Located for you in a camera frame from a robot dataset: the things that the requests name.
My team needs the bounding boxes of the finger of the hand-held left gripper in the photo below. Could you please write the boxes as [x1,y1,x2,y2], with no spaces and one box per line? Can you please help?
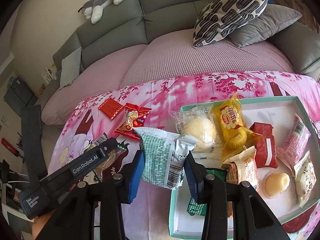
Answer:
[94,137,119,157]

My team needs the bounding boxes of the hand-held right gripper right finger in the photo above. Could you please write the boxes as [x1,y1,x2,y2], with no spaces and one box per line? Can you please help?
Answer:
[184,152,292,240]

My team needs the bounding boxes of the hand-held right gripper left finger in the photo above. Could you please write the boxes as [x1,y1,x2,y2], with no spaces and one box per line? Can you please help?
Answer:
[41,151,145,240]

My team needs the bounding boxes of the clear green-edged pastry packet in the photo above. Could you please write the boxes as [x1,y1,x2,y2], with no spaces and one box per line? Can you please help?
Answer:
[87,134,128,183]

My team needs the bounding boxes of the dark green snack packet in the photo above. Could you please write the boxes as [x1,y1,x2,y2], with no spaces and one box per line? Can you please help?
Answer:
[187,168,228,217]

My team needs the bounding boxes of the green white snack packet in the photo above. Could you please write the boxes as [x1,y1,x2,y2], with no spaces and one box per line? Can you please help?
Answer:
[134,127,198,189]

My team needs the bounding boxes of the clear round cake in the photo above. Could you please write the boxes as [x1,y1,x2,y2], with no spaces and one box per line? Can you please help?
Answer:
[169,106,223,159]

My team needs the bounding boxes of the beige snack packet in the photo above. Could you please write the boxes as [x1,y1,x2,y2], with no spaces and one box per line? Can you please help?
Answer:
[222,146,261,195]

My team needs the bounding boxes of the dark red snack packet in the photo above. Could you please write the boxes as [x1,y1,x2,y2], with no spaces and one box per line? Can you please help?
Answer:
[250,122,278,169]

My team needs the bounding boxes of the pale jelly cup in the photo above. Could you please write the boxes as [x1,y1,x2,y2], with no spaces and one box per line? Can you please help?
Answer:
[264,171,291,199]

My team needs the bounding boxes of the green cardboard box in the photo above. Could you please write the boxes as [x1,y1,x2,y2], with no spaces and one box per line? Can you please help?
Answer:
[169,95,320,238]

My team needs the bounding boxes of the white flower print packet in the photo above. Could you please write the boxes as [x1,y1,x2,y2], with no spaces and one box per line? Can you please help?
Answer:
[294,150,318,208]

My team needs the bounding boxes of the red peanut print packet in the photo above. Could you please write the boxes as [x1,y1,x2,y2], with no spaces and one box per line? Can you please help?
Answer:
[114,102,152,140]

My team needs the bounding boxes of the shiny red snack packet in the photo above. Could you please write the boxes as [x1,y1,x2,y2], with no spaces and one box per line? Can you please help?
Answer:
[97,98,125,119]

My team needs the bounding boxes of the red canister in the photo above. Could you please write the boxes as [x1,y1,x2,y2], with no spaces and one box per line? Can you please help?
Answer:
[1,137,19,158]

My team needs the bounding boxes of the yellow cake packet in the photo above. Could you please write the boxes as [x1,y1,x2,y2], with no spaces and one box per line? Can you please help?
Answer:
[210,92,263,154]

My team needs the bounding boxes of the printed blanket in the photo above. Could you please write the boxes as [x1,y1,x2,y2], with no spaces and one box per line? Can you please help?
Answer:
[47,71,320,240]

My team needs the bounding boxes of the light grey cushion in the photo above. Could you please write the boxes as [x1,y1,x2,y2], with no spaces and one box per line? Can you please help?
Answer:
[59,47,82,89]

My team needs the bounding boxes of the white rack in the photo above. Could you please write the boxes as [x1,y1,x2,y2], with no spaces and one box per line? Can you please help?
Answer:
[41,64,58,87]

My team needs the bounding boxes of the pink sofa cover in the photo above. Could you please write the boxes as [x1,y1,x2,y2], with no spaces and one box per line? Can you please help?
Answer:
[41,29,297,125]

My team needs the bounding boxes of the pink snack packet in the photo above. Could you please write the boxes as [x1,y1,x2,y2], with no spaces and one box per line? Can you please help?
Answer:
[276,112,312,175]

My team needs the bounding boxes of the grey sofa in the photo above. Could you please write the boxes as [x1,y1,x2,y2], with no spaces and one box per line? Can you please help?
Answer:
[41,0,320,125]

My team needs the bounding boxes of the grey pillow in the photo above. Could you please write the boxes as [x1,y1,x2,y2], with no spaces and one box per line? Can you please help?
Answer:
[226,4,303,48]

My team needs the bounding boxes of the black white patterned pillow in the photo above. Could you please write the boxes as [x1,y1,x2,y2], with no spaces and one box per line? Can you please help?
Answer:
[192,0,270,48]

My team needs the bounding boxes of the dark grey strap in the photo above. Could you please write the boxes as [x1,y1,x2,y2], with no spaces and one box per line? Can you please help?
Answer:
[21,104,48,179]

